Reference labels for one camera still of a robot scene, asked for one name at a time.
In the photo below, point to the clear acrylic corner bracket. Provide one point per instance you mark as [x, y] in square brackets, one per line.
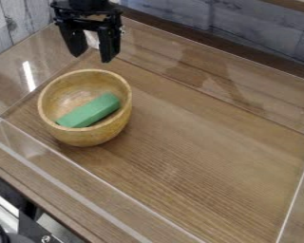
[92, 39]

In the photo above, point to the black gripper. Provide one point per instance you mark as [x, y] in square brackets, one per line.
[94, 15]

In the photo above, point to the green rectangular block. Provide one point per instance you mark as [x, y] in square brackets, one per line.
[89, 113]

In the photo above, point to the clear acrylic tray wall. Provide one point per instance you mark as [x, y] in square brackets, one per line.
[207, 167]

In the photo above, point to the wooden bowl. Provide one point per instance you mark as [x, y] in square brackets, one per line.
[74, 89]

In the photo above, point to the black metal table bracket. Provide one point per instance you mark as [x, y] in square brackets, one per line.
[30, 229]

